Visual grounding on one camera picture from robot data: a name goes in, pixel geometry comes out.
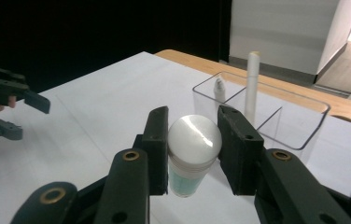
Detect clear plastic organizer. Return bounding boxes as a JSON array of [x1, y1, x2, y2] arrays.
[[191, 70, 331, 162]]

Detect green and white glue stick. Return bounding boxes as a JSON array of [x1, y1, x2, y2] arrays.
[[167, 114, 223, 198]]

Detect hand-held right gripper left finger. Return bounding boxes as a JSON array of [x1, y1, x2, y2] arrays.
[[133, 105, 169, 196]]

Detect silver pen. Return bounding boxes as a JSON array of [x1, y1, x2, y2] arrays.
[[213, 77, 227, 113]]

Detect white table mat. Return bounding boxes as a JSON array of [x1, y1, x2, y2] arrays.
[[0, 50, 351, 224]]

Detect black curtain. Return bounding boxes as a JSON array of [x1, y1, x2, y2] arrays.
[[0, 0, 232, 94]]

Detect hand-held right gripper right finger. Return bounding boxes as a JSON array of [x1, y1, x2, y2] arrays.
[[217, 105, 265, 196]]

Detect white pen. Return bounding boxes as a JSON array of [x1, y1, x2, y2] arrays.
[[244, 50, 261, 125]]

